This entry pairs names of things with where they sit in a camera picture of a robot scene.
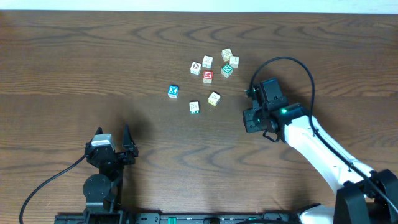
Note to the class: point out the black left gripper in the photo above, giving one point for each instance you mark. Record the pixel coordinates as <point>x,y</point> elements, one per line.
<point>116,154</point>

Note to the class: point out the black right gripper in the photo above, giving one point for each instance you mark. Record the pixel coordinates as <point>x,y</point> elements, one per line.
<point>250,126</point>

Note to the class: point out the yellow-edged wooden block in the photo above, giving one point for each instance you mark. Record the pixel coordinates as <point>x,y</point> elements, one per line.
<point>214,98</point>

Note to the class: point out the green-edged wooden block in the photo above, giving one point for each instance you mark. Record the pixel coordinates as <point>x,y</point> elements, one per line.
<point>194,107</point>

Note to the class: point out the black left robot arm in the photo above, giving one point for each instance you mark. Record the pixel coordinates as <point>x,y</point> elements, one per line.
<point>103,190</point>

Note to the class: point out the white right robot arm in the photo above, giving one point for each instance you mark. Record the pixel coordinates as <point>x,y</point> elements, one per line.
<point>363,195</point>

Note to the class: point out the green N wooden block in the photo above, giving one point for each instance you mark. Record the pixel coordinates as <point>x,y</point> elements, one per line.
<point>227,70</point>

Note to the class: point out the plain wooden block top right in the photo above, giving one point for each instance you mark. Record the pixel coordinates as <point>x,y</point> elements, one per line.
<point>234,61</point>

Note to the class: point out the plain wooden block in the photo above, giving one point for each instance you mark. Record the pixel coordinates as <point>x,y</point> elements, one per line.
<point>234,61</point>
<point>207,62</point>

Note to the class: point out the red M wooden block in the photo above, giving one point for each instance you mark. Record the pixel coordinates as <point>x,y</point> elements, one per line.
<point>207,76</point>

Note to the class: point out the yellow-print wooden block top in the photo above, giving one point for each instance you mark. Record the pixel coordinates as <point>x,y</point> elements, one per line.
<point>226,54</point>

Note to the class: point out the blue X wooden block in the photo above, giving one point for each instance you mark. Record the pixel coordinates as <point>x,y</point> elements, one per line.
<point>173,91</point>

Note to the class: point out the plain wooden block upper middle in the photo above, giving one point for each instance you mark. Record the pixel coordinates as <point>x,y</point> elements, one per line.
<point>207,62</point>

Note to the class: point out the wooden block with round picture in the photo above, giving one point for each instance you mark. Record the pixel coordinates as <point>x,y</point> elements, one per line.
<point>195,68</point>

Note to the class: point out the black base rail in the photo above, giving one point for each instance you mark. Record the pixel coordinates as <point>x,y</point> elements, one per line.
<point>156,218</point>

